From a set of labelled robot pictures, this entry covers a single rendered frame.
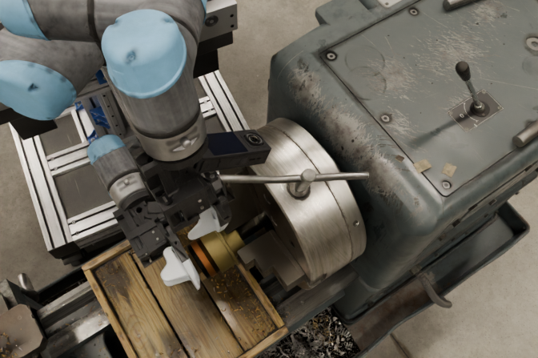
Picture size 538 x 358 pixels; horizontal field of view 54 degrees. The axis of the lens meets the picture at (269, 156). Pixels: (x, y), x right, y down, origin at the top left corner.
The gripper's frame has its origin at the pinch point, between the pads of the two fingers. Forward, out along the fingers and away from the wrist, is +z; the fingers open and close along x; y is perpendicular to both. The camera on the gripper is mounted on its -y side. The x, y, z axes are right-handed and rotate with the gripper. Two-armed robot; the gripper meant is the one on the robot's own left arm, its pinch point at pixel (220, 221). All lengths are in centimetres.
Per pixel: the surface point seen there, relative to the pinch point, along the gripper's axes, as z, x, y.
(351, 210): 13.0, 3.6, -21.8
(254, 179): -0.9, -2.6, -7.8
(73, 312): 43, -26, 30
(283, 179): 0.8, -1.1, -11.8
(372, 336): 81, 6, -30
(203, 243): 18.4, -9.4, 1.6
